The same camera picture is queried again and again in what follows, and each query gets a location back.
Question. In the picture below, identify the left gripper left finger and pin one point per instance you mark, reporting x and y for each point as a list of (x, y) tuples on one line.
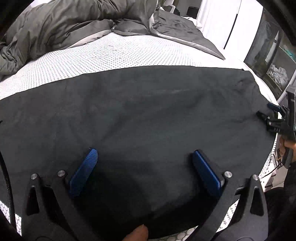
[(48, 211)]

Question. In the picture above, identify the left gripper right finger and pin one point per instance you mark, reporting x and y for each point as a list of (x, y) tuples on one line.
[(240, 210)]

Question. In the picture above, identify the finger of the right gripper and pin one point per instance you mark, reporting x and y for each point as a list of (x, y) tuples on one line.
[(276, 108), (272, 125)]

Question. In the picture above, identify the black pants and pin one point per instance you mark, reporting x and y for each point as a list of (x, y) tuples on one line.
[(138, 138)]

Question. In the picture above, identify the person's right hand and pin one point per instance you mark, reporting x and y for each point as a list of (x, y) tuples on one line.
[(287, 144)]

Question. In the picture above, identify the person's left hand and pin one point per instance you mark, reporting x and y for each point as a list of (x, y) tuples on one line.
[(141, 233)]

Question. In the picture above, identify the dark shelving unit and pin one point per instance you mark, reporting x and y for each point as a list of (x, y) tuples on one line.
[(272, 56)]

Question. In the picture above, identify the white wardrobe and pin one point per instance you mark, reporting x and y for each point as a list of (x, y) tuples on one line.
[(230, 25)]

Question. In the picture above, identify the white chair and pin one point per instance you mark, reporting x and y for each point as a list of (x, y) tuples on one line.
[(169, 8)]

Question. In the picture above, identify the dark grey duvet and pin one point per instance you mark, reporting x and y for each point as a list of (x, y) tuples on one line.
[(59, 25)]

